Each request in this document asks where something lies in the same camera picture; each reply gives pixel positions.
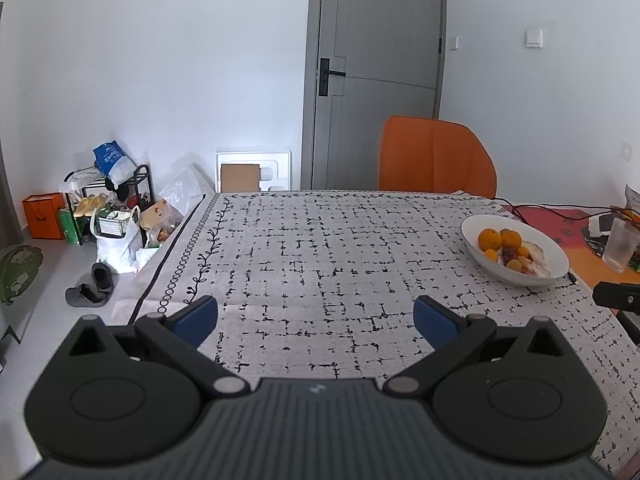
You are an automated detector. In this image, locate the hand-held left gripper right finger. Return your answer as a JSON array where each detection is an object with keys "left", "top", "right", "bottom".
[{"left": 383, "top": 295, "right": 567, "bottom": 399}]

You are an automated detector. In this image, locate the black shoe rack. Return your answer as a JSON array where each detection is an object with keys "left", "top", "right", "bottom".
[{"left": 80, "top": 164, "right": 153, "bottom": 241}]

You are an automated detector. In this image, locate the red orange printed mat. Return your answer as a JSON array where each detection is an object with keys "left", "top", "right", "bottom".
[{"left": 500, "top": 203, "right": 640, "bottom": 291}]

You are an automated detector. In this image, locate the brown cardboard piece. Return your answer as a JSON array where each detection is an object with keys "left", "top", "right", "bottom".
[{"left": 221, "top": 164, "right": 261, "bottom": 192}]

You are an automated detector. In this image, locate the black door handle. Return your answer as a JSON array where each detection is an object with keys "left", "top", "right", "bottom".
[{"left": 318, "top": 58, "right": 347, "bottom": 97}]

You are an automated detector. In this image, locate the black cable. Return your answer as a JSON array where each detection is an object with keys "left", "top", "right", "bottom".
[{"left": 492, "top": 199, "right": 615, "bottom": 287}]

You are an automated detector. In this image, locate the black white patterned tablecloth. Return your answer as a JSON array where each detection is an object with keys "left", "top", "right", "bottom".
[{"left": 112, "top": 190, "right": 640, "bottom": 478}]

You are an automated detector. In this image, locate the white plastic bag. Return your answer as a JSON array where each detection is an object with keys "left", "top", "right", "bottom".
[{"left": 90, "top": 205, "right": 143, "bottom": 274}]

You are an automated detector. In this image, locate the grey side door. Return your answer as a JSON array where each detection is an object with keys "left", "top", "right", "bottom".
[{"left": 0, "top": 5, "right": 24, "bottom": 248}]

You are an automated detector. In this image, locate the green box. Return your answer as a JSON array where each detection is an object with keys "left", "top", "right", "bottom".
[{"left": 59, "top": 207, "right": 83, "bottom": 246}]

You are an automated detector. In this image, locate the clear plastic bag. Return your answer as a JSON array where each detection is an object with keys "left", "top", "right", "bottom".
[{"left": 159, "top": 166, "right": 216, "bottom": 221}]

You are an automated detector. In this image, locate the clear glass cup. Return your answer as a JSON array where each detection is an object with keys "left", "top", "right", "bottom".
[{"left": 601, "top": 217, "right": 640, "bottom": 274}]

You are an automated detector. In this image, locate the blue white bag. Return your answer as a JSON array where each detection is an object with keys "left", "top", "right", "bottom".
[{"left": 93, "top": 140, "right": 136, "bottom": 186}]

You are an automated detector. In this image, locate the orange chair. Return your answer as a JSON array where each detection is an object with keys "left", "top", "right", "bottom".
[{"left": 377, "top": 116, "right": 498, "bottom": 199}]

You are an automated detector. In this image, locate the tan paper bag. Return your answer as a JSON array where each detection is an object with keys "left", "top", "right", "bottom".
[{"left": 139, "top": 200, "right": 171, "bottom": 231}]

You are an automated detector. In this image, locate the white foam box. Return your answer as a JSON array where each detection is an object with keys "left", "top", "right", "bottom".
[{"left": 216, "top": 149, "right": 292, "bottom": 193}]

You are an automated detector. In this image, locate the white oval bowl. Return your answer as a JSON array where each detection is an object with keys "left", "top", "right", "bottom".
[{"left": 460, "top": 214, "right": 571, "bottom": 287}]

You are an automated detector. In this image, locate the orange paper bag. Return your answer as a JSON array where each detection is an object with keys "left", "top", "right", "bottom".
[{"left": 22, "top": 193, "right": 66, "bottom": 240}]

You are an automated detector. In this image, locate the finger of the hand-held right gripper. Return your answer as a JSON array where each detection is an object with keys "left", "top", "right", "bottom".
[{"left": 593, "top": 281, "right": 640, "bottom": 309}]

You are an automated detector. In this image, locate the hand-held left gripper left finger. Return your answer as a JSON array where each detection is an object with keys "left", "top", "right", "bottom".
[{"left": 63, "top": 295, "right": 251, "bottom": 399}]

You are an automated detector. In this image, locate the green frog-shaped mat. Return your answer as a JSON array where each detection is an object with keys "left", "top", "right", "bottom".
[{"left": 0, "top": 245, "right": 44, "bottom": 306}]

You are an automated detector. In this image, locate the snack packet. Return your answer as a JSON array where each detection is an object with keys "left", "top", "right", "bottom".
[{"left": 610, "top": 185, "right": 640, "bottom": 223}]

